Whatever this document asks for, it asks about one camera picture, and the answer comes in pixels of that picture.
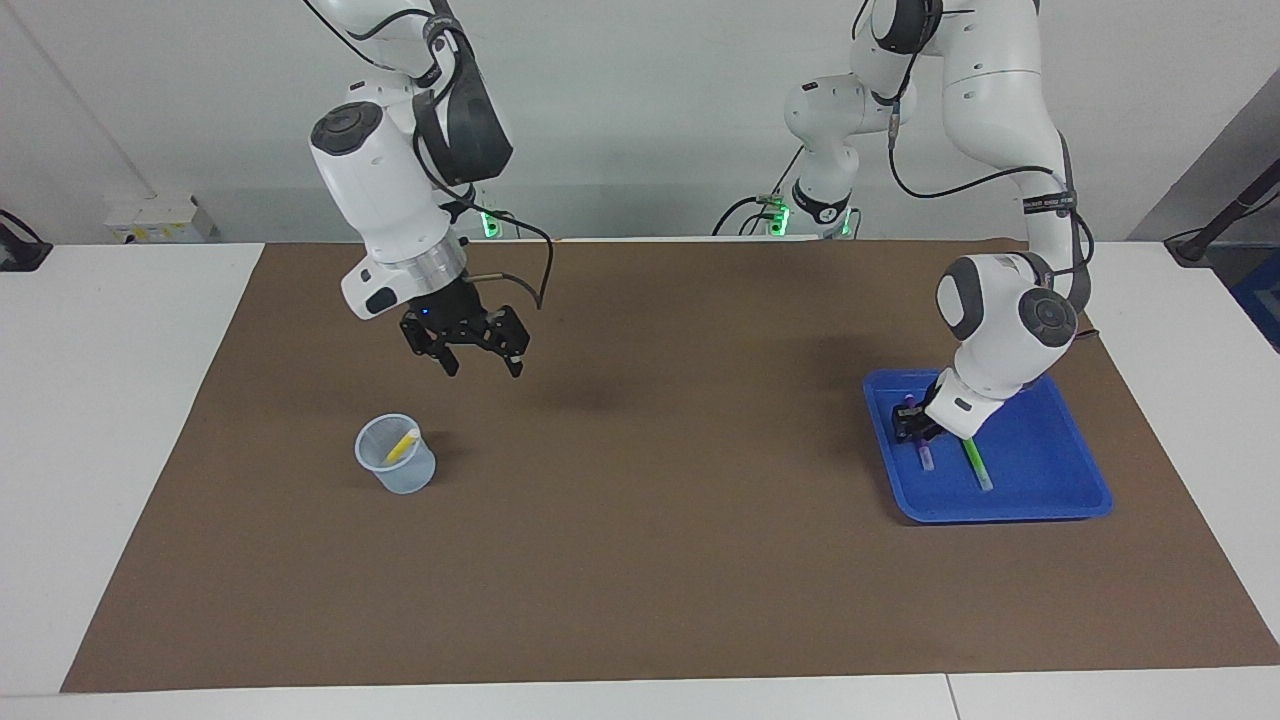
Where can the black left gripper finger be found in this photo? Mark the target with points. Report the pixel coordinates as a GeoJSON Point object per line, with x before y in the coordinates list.
{"type": "Point", "coordinates": [903, 422]}
{"type": "Point", "coordinates": [930, 435]}

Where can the black stand pole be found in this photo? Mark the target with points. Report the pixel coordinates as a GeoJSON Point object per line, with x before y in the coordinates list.
{"type": "Point", "coordinates": [1215, 225]}

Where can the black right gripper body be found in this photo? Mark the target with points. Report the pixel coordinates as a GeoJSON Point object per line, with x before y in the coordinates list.
{"type": "Point", "coordinates": [450, 318]}

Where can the white box with yellow labels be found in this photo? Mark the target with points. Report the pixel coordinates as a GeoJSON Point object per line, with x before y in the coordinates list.
{"type": "Point", "coordinates": [160, 220]}

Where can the purple pen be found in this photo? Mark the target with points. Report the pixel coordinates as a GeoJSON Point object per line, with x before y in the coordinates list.
{"type": "Point", "coordinates": [926, 458]}

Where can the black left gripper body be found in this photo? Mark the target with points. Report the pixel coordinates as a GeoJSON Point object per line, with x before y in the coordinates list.
{"type": "Point", "coordinates": [925, 408]}

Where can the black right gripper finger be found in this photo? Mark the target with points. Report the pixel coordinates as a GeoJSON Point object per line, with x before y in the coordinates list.
{"type": "Point", "coordinates": [512, 340]}
{"type": "Point", "coordinates": [432, 350]}

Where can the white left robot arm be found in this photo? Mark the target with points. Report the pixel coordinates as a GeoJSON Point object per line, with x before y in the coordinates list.
{"type": "Point", "coordinates": [1000, 100]}

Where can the blue crate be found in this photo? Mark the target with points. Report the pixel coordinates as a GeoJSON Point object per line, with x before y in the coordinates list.
{"type": "Point", "coordinates": [1265, 300]}

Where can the yellow pen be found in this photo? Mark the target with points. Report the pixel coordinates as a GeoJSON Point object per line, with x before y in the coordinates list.
{"type": "Point", "coordinates": [402, 446]}

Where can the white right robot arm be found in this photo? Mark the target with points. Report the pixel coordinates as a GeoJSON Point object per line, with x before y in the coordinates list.
{"type": "Point", "coordinates": [380, 180]}

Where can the blue plastic tray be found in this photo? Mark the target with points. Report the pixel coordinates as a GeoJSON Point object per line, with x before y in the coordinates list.
{"type": "Point", "coordinates": [1060, 480]}

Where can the translucent plastic cup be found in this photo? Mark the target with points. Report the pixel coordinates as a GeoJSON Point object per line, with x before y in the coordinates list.
{"type": "Point", "coordinates": [405, 480]}

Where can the brown table mat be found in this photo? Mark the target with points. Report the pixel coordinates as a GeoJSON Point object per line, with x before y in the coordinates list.
{"type": "Point", "coordinates": [650, 550]}

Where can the green pen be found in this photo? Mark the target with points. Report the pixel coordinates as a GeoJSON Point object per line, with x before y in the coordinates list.
{"type": "Point", "coordinates": [980, 468]}

